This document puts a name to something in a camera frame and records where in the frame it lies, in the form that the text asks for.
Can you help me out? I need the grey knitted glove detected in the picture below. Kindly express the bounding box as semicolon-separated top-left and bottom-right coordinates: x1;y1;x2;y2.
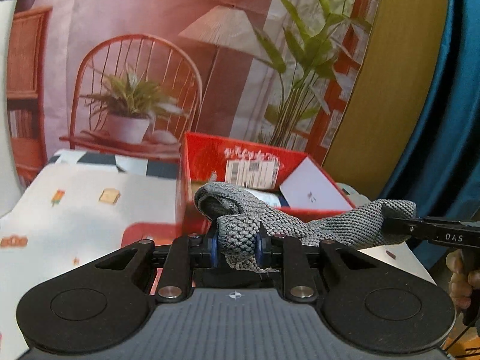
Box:
194;182;416;273

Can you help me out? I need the printed living room backdrop cloth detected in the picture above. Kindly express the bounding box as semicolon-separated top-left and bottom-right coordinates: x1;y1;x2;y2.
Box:
7;0;378;186

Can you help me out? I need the person's hand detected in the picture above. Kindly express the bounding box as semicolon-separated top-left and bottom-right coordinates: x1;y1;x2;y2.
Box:
446;250;479;311

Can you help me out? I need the blue curtain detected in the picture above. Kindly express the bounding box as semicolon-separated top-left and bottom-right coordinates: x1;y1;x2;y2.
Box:
378;0;480;271

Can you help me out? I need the red strawberry cardboard box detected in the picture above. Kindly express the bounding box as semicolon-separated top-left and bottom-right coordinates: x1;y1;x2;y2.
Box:
176;133;354;234

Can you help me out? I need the white cartoon bear table mat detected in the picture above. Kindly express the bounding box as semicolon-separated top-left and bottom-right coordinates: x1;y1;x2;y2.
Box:
0;148;438;360

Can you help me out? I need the yellow wooden panel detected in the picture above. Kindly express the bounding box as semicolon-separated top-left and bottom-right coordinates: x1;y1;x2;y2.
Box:
323;0;448;199

